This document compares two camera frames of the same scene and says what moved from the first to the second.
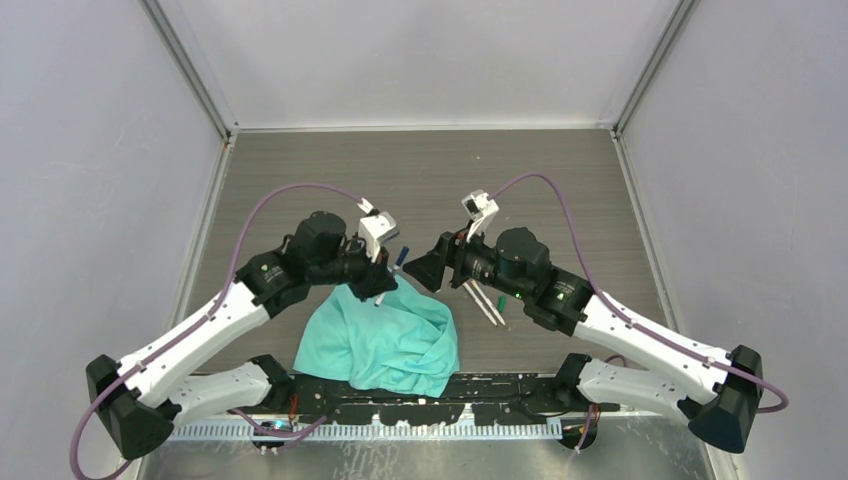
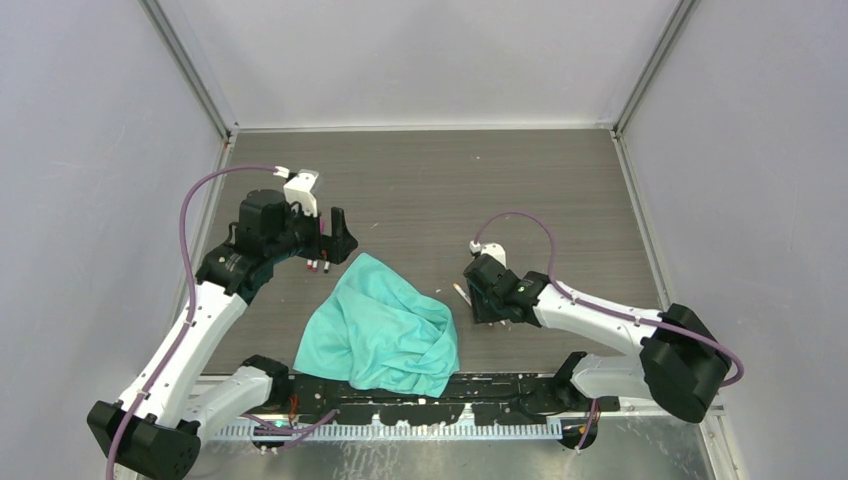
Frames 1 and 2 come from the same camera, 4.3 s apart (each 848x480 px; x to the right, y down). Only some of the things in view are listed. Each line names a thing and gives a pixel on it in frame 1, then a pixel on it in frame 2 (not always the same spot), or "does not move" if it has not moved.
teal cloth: (405, 343) does not move
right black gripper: (429, 268) → (481, 314)
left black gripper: (375, 277) → (335, 247)
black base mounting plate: (514, 397) does not move
